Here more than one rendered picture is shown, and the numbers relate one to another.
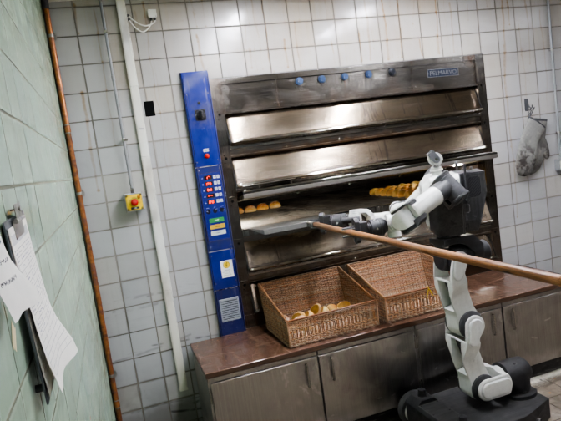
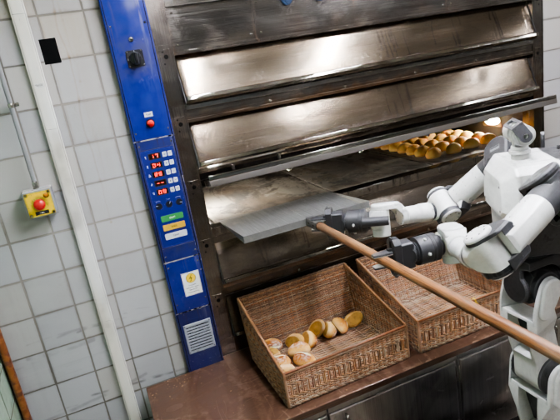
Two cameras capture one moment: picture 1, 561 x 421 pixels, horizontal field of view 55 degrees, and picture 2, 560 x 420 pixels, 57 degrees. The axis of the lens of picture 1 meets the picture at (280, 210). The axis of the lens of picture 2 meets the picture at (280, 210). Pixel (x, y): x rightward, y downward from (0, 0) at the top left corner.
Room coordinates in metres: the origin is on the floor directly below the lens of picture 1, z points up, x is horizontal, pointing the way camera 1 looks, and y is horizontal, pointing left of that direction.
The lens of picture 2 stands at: (1.18, 0.01, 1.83)
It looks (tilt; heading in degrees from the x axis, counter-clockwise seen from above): 17 degrees down; 358
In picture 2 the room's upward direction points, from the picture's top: 9 degrees counter-clockwise
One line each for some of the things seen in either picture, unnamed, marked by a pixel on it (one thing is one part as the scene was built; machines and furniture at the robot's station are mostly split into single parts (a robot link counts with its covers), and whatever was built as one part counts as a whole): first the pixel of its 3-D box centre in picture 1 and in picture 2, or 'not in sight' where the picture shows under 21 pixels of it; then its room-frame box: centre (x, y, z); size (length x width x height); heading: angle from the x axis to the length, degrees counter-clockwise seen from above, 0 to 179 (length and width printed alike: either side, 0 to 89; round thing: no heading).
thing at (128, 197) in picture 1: (133, 201); (40, 202); (3.04, 0.81, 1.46); 0.10 x 0.07 x 0.10; 107
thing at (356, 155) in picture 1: (366, 153); (382, 104); (3.53, -0.61, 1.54); 1.79 x 0.11 x 0.19; 107
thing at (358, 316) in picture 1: (315, 303); (320, 326); (3.10, -0.13, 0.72); 0.56 x 0.49 x 0.28; 109
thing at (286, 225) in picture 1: (298, 221); (291, 211); (3.25, -0.10, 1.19); 0.55 x 0.36 x 0.03; 108
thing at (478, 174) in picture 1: (452, 199); (541, 196); (2.68, -0.86, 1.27); 0.34 x 0.30 x 0.36; 169
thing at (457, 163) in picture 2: (371, 210); (387, 182); (3.55, -0.60, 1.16); 1.80 x 0.06 x 0.04; 107
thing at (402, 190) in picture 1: (413, 188); (431, 140); (4.12, -1.03, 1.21); 0.61 x 0.48 x 0.06; 17
